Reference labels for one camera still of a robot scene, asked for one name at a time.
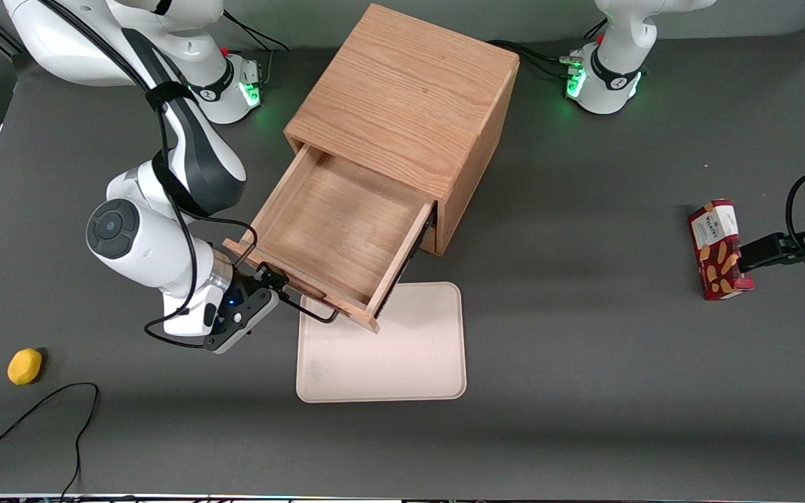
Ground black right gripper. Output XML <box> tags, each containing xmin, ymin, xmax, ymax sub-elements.
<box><xmin>203</xmin><ymin>263</ymin><xmax>291</xmax><ymax>354</ymax></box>

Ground black metal drawer handle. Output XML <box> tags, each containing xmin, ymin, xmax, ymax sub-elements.
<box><xmin>271</xmin><ymin>278</ymin><xmax>341</xmax><ymax>325</ymax></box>

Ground wooden drawer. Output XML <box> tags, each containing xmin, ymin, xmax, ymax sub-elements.
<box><xmin>414</xmin><ymin>221</ymin><xmax>440</xmax><ymax>256</ymax></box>
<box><xmin>223</xmin><ymin>144</ymin><xmax>439</xmax><ymax>335</ymax></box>

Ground oak wooden drawer cabinet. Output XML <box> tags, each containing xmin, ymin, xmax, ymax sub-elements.
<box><xmin>284</xmin><ymin>3</ymin><xmax>521</xmax><ymax>258</ymax></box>

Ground red cookie box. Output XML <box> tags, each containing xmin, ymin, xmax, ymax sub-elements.
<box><xmin>687</xmin><ymin>199</ymin><xmax>755</xmax><ymax>301</ymax></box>

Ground beige plastic tray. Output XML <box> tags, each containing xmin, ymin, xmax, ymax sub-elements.
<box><xmin>296</xmin><ymin>282</ymin><xmax>467</xmax><ymax>404</ymax></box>

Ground yellow lemon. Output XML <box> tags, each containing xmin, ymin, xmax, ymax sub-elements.
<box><xmin>7</xmin><ymin>348</ymin><xmax>43</xmax><ymax>386</ymax></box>

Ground black cable along right arm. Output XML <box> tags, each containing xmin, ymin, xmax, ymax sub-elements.
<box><xmin>38</xmin><ymin>0</ymin><xmax>259</xmax><ymax>349</ymax></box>

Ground thin black table cable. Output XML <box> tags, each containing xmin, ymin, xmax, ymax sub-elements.
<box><xmin>0</xmin><ymin>381</ymin><xmax>101</xmax><ymax>501</ymax></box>

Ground black right arm base cables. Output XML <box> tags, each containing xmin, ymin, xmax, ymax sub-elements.
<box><xmin>222</xmin><ymin>10</ymin><xmax>292</xmax><ymax>89</ymax></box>

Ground black arm base cables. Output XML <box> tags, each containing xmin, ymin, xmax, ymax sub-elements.
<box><xmin>222</xmin><ymin>10</ymin><xmax>292</xmax><ymax>89</ymax></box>
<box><xmin>486</xmin><ymin>39</ymin><xmax>586</xmax><ymax>80</ymax></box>

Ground black left arm base cables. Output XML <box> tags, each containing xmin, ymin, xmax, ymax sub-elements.
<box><xmin>486</xmin><ymin>39</ymin><xmax>586</xmax><ymax>80</ymax></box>

